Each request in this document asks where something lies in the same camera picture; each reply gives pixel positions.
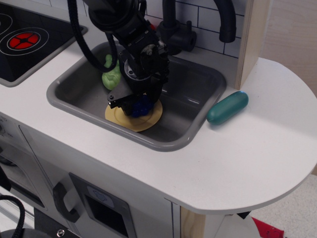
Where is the blue toy blueberries cluster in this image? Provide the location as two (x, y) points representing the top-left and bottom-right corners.
(131, 94), (154, 118)

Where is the black braided cable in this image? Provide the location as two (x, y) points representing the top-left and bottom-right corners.
(0, 195), (26, 238)

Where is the black oven door handle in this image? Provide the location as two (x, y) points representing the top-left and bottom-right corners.
(53, 182), (80, 223)

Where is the teal toy cucumber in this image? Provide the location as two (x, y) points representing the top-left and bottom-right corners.
(207, 91), (249, 125)

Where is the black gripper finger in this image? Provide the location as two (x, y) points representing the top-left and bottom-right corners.
(119, 96), (135, 116)
(146, 83), (163, 104)

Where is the yellow toy plate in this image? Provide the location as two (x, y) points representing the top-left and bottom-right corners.
(105, 100), (163, 132)

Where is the red cloth on floor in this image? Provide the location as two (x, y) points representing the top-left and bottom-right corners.
(252, 217), (284, 238)

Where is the green toy lettuce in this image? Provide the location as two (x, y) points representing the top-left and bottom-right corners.
(102, 60), (121, 90)

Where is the grey dishwasher door panel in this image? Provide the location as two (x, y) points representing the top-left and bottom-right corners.
(69, 173), (137, 238)

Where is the wooden side panel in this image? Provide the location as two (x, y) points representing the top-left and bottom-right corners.
(235, 0), (271, 90)

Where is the grey toy sink basin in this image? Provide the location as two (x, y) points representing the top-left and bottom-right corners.
(47, 57), (226, 152)

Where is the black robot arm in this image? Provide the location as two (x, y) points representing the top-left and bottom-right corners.
(67, 0), (169, 118)

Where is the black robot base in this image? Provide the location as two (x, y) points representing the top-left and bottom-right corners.
(0, 207), (82, 238)

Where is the black toy stovetop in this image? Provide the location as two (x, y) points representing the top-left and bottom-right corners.
(0, 3), (75, 87)

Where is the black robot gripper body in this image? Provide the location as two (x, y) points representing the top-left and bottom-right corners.
(106, 59), (169, 109)

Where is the black toy faucet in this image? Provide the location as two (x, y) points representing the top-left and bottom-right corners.
(157, 0), (236, 56)

